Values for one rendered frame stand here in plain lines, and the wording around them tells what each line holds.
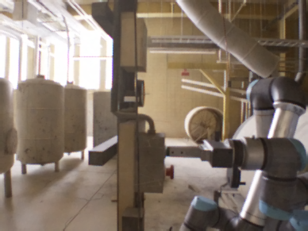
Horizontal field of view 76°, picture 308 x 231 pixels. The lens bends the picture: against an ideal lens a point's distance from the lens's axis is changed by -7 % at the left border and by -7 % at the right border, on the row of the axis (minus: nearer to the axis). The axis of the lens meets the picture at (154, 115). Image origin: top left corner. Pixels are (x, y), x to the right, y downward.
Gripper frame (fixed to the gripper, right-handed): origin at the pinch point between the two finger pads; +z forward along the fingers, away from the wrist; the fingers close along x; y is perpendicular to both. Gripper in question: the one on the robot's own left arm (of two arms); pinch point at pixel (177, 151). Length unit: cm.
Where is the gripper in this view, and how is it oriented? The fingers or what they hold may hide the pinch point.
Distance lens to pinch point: 58.3
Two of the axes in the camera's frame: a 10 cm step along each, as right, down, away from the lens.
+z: -10.0, -0.3, 0.8
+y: 0.2, -10.0, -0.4
